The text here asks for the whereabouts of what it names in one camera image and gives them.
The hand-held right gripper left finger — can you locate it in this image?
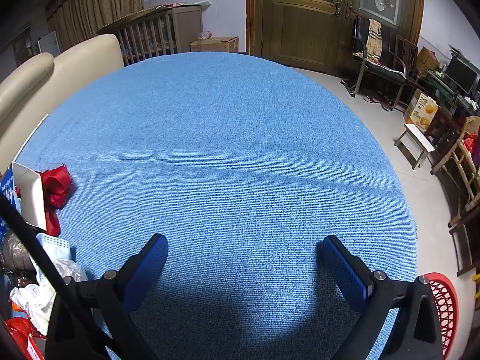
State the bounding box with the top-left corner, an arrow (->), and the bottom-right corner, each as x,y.
45,232 -> 169,360

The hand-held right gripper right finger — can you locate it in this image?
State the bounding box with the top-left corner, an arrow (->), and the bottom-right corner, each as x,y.
318,234 -> 445,360

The red plastic basket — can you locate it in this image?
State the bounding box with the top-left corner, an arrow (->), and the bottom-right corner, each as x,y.
425,273 -> 459,360

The black plastic bag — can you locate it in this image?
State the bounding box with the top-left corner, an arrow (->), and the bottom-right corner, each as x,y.
0,230 -> 36,274

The blue white toothpaste box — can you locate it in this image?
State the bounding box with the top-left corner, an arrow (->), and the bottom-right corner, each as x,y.
0,161 -> 47,231

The orange red plastic bag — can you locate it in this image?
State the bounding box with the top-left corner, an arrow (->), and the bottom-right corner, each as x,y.
4,317 -> 47,360

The blue tablecloth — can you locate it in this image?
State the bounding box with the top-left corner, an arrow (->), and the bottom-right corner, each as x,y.
15,52 -> 419,360

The white step stool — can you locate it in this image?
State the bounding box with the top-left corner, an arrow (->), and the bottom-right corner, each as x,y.
394,123 -> 436,170

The rattan chair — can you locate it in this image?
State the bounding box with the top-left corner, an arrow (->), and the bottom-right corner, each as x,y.
431,116 -> 480,211

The white thin stick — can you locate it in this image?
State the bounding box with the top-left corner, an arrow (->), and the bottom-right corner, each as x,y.
28,114 -> 49,147

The dark wooden side table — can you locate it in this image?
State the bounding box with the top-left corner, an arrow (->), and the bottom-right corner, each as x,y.
424,105 -> 462,175

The orange print carton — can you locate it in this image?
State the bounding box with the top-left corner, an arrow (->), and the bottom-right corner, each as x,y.
404,89 -> 439,134

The black metal chair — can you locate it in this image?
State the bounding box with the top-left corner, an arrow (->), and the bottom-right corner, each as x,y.
340,15 -> 409,111

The beige sofa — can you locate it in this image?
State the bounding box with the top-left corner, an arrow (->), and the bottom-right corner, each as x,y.
0,34 -> 125,175

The glass computer desk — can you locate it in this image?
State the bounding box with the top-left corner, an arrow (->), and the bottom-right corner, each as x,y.
425,71 -> 480,121

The brown paper bag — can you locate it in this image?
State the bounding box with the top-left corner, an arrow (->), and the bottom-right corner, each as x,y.
416,47 -> 440,77

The slim dark wooden chair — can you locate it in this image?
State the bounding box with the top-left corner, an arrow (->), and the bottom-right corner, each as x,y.
390,34 -> 424,98

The black monitor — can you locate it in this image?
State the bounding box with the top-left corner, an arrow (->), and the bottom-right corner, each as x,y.
444,56 -> 479,96

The wooden crib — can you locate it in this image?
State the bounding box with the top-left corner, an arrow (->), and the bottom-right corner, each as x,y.
97,7 -> 177,66

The plaid scarf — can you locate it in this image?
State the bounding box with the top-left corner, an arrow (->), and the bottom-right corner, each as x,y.
365,19 -> 383,59

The brown cardboard box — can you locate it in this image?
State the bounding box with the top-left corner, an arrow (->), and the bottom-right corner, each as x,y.
190,36 -> 240,54

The wooden double door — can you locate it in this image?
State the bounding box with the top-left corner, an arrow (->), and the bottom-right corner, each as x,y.
245,0 -> 426,79

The whiteboard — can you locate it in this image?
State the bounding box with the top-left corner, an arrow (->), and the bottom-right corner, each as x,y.
37,31 -> 61,58

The brown curtain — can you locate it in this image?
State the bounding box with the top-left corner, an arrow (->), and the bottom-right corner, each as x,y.
45,0 -> 149,51

